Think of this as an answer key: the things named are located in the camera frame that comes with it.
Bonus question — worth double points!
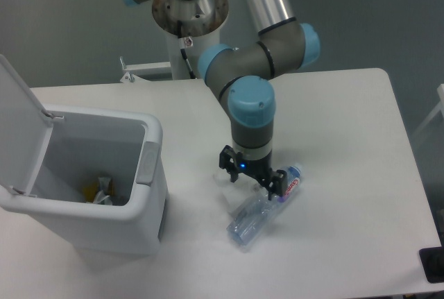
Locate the yellow and white trash pieces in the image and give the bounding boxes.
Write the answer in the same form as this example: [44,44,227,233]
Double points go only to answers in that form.
[81,176,128,206]

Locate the white plastic trash can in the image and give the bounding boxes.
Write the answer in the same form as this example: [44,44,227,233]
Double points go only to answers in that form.
[1,58,168,255]

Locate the black device at table edge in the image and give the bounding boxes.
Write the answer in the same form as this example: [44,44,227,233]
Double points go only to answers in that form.
[419,246,443,284]

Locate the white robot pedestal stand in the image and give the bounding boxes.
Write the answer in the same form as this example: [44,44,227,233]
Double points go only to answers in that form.
[119,0,240,84]

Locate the white frame at right edge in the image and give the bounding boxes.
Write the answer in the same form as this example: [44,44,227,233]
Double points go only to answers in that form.
[412,84,443,143]

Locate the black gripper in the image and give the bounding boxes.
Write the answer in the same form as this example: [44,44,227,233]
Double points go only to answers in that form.
[219,145,287,200]

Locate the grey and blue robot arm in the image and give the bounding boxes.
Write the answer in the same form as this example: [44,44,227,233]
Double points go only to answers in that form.
[123,0,321,197]

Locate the clear plastic water bottle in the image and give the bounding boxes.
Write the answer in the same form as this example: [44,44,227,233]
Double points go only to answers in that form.
[226,163,302,248]

